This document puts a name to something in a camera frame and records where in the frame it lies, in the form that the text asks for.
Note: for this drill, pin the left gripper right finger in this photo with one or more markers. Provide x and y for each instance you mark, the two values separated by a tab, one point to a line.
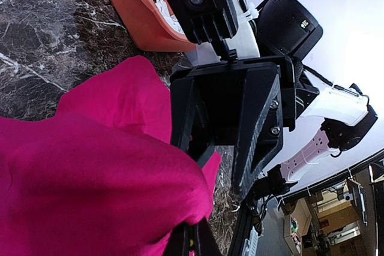
204	240

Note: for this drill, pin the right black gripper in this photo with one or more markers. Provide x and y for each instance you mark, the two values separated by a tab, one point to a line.
233	104

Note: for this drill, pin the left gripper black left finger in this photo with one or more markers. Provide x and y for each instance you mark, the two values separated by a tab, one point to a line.
179	242

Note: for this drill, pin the red t-shirt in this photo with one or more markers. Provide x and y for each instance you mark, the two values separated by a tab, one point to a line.
100	177

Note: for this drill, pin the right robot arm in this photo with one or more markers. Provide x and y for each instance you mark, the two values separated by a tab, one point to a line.
330	119

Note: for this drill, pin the white garment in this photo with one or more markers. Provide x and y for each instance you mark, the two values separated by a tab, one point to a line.
168	17

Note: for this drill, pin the orange plastic basin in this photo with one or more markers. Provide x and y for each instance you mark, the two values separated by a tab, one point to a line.
148	28

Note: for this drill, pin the black front rail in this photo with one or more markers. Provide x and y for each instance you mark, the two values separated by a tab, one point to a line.
247	229

